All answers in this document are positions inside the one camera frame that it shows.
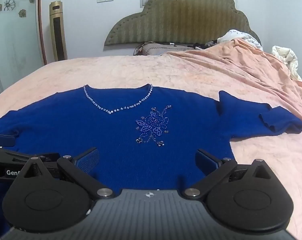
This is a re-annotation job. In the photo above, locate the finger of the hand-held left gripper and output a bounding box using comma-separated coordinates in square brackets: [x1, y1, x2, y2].
[0, 146, 61, 165]
[0, 132, 16, 147]

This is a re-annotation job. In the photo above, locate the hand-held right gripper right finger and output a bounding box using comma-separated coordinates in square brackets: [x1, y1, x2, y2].
[182, 149, 279, 200]

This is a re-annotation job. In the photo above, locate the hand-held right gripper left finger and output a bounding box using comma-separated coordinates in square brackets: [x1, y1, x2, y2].
[14, 147, 115, 200]

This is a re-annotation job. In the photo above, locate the blue beaded sweater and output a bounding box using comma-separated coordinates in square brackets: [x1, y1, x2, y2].
[0, 84, 302, 205]

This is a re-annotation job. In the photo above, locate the flower print wardrobe door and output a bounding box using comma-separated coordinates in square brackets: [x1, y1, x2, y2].
[0, 0, 45, 98]

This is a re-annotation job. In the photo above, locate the pink fuzzy bed blanket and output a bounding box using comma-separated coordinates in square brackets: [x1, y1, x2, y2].
[0, 54, 302, 240]

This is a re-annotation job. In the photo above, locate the peach bed sheet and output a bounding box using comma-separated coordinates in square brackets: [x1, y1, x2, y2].
[163, 37, 302, 133]

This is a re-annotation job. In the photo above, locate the brown wooden wardrobe trim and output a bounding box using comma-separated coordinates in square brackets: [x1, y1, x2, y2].
[38, 0, 48, 65]

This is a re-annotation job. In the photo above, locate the gold tower air conditioner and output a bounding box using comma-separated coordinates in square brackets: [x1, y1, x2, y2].
[49, 1, 68, 62]

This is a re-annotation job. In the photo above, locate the patterned pillow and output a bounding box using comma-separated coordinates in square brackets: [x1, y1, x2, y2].
[133, 41, 199, 56]

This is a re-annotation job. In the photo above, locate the white quilt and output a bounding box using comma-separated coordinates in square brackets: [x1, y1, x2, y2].
[217, 29, 302, 82]

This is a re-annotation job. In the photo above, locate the olive padded headboard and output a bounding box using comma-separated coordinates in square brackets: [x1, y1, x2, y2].
[104, 0, 262, 47]

